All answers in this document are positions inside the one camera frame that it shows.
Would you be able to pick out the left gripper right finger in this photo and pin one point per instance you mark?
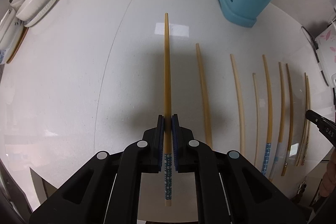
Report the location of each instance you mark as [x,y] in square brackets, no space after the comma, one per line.
[176,132]

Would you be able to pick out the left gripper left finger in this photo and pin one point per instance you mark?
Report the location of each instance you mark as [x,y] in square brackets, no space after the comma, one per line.
[157,145]

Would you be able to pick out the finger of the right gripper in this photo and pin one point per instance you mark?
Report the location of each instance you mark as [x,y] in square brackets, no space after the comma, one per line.
[325,126]

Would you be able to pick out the bamboo chopstick blue dotted end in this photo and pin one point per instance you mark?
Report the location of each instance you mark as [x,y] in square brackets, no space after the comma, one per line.
[167,115]

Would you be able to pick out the person's right hand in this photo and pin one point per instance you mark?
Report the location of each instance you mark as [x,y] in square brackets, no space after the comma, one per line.
[328,181]

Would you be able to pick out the ivory white chopstick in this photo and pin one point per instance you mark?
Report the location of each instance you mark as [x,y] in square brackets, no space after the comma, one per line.
[307,126]

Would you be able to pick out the plain bamboo chopstick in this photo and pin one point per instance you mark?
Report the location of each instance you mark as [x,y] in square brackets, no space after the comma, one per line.
[205,98]

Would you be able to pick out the bamboo chopstick clear end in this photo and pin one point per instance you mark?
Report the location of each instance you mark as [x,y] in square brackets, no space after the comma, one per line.
[281,125]

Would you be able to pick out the bamboo chopstick blue patterned end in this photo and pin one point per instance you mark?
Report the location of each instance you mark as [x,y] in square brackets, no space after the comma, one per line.
[269,118]

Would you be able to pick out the dark amber chopstick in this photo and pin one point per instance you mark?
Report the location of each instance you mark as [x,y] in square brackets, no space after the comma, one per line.
[291,121]

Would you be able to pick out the pale cream chopstick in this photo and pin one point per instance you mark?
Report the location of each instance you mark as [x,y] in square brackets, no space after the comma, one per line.
[240,104]

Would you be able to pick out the white floral rice cooker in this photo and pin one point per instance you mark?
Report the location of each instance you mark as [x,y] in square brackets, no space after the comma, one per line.
[324,45]

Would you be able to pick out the thin pale chopstick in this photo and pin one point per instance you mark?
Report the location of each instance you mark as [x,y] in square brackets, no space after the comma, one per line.
[257,117]

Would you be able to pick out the wooden plate edge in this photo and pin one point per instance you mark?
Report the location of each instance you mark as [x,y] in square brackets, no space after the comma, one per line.
[23,35]

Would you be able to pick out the blue patterned white plate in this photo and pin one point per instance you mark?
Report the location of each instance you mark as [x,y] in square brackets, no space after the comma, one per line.
[11,30]

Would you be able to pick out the white ceramic bowl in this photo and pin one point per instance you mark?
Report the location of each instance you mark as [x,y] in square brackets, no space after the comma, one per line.
[30,8]

